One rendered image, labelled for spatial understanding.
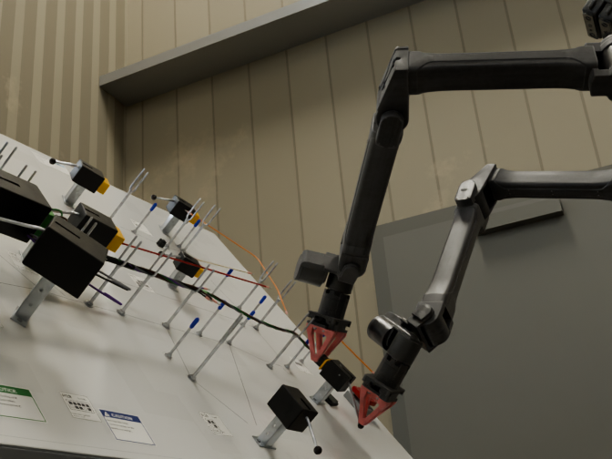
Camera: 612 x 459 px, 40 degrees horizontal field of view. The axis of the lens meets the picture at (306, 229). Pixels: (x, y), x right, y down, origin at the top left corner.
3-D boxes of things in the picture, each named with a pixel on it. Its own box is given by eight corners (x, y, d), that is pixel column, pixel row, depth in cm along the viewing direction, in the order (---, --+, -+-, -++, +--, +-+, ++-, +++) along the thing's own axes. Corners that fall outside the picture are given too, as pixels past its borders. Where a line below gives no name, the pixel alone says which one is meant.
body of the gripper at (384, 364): (359, 382, 167) (377, 350, 167) (376, 381, 176) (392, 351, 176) (386, 399, 164) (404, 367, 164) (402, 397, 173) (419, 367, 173)
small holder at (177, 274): (142, 265, 173) (163, 239, 172) (177, 284, 178) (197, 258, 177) (147, 276, 169) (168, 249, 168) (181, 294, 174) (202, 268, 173)
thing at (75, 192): (32, 178, 173) (56, 144, 171) (77, 204, 179) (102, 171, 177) (34, 187, 169) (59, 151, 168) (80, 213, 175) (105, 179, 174)
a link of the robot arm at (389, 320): (435, 308, 168) (449, 336, 172) (402, 285, 177) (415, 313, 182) (391, 345, 165) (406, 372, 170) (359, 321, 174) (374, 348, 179)
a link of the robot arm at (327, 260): (362, 270, 168) (364, 240, 175) (308, 253, 167) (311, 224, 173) (342, 306, 176) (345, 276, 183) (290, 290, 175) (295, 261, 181)
